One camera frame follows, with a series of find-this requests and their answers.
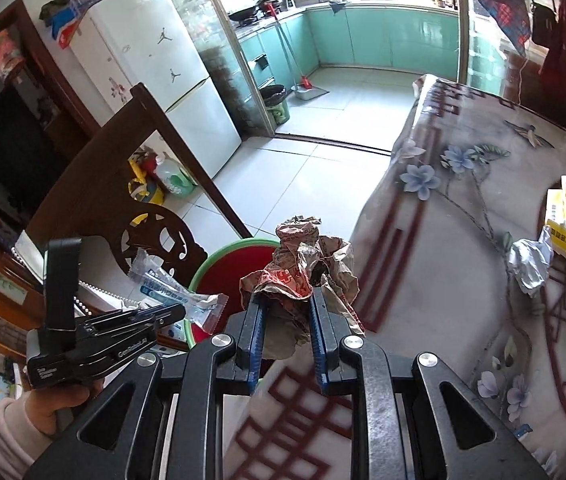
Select yellow tissue box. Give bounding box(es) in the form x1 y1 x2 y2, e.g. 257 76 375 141
546 175 566 263

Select dark wooden cabinet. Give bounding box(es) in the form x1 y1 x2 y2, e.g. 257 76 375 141
0 0 104 341

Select dark green cloth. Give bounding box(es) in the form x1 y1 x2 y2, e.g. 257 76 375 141
39 0 81 23

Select floral tablecloth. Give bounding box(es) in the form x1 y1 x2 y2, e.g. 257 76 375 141
223 74 566 480

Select blue and red box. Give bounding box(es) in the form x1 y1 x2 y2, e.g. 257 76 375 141
50 7 84 50

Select teal kitchen cabinets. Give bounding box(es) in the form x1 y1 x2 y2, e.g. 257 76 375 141
235 2 464 91

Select plaid hanging cloth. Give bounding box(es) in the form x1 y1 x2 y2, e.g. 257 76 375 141
478 0 534 56

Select white refrigerator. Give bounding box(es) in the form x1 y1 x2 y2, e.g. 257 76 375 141
68 0 243 178

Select crumpled silver paper ball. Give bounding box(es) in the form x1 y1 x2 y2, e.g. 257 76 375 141
506 235 554 296

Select carved dark wooden chair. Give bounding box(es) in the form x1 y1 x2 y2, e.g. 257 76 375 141
13 82 256 311

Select red broom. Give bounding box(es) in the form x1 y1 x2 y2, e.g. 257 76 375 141
264 2 316 92

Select brown paper wrapper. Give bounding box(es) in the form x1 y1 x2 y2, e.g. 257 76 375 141
239 215 366 361

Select person's left forearm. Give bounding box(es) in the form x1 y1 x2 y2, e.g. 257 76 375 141
0 397 56 480

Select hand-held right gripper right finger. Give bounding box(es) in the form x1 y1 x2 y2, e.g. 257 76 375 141
309 285 549 480

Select white bead-trimmed cloth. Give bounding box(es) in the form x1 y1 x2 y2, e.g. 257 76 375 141
13 230 144 311

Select clear blue-printed plastic wrapper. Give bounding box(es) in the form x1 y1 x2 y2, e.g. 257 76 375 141
128 247 227 335

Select red bucket with green rim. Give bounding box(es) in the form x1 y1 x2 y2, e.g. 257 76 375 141
178 238 284 351

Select grey dustpan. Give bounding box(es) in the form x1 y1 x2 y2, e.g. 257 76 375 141
290 84 330 102

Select black shoulder bag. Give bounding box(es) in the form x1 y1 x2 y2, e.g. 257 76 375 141
530 2 561 48

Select person's left hand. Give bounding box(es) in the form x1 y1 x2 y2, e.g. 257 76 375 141
28 375 106 433

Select bin with black liner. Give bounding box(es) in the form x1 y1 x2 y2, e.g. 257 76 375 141
259 85 291 127

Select yellow toy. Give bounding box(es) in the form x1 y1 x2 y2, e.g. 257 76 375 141
128 152 166 206

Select green detergent bottle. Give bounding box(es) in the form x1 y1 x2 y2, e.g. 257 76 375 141
155 155 196 196

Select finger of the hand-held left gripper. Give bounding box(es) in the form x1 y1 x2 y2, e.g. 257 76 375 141
88 315 185 357
75 302 187 333

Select black wok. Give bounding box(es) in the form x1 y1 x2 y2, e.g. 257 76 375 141
228 6 261 23

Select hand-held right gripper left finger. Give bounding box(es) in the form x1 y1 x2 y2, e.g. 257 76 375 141
28 296 270 480

